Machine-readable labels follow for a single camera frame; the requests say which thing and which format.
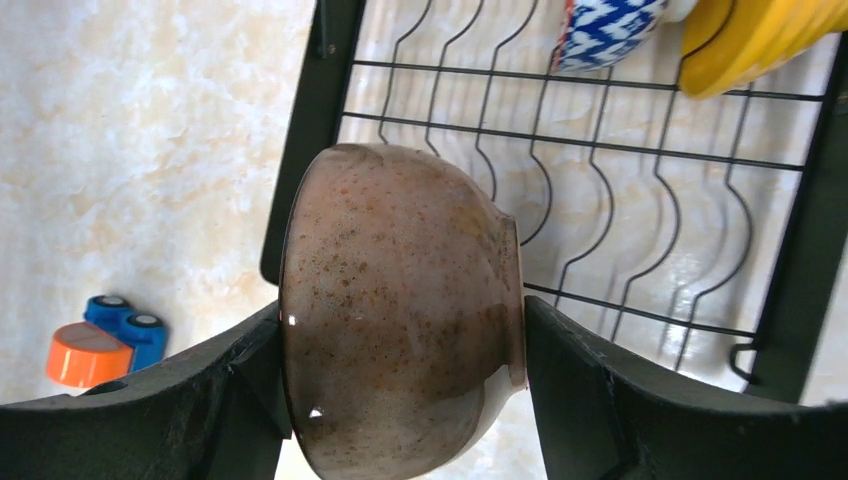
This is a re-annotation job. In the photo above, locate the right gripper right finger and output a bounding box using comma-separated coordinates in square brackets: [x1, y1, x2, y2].
[525, 296, 847, 480]

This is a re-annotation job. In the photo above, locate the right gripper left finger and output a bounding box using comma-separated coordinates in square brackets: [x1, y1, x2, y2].
[1, 304, 292, 479]

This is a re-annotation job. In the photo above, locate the blue orange toy car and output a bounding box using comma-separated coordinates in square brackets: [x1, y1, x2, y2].
[46, 295, 168, 389]

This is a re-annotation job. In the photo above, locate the black wire dish rack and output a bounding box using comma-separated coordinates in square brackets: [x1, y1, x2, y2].
[260, 1, 847, 402]

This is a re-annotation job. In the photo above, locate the brown speckled cream bowl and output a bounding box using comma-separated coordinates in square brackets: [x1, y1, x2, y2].
[279, 143, 527, 479]

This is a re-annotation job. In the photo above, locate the red patterned brown bowl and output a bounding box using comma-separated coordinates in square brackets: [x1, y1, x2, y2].
[551, 0, 668, 73]

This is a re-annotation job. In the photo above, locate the yellow bowl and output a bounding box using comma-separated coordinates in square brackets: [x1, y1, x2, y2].
[678, 0, 847, 99]

